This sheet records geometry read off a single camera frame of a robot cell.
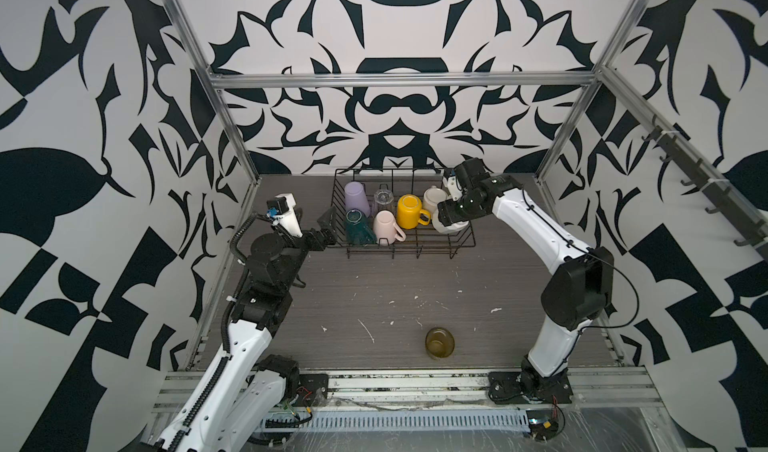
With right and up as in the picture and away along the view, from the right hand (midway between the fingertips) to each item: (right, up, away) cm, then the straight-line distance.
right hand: (452, 210), depth 87 cm
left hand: (-35, +2, -18) cm, 39 cm away
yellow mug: (-12, 0, +9) cm, 15 cm away
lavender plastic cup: (-29, +4, +9) cm, 30 cm away
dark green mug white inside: (-28, -6, +7) cm, 29 cm away
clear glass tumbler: (-20, +3, +12) cm, 24 cm away
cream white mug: (-4, -5, -4) cm, 7 cm away
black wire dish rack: (-14, +10, +24) cm, 30 cm away
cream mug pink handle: (-19, -6, +6) cm, 21 cm away
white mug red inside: (-3, +4, +16) cm, 16 cm away
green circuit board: (+18, -50, -16) cm, 56 cm away
